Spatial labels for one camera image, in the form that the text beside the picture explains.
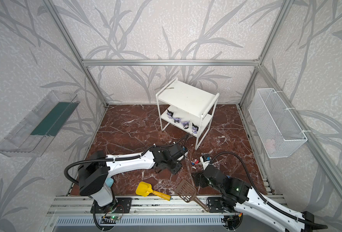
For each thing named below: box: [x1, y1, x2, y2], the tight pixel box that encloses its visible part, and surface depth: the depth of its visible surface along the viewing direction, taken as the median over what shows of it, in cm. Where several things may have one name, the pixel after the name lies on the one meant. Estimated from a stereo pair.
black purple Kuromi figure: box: [166, 109, 174, 120], surface depth 90 cm
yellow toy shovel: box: [135, 181, 172, 202], surface depth 79 cm
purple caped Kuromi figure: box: [181, 120, 190, 130], surface depth 84 cm
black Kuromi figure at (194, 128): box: [191, 122, 199, 134], surface depth 82 cm
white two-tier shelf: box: [155, 77, 220, 150], surface depth 82 cm
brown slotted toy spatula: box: [174, 179, 211, 213], surface depth 80 cm
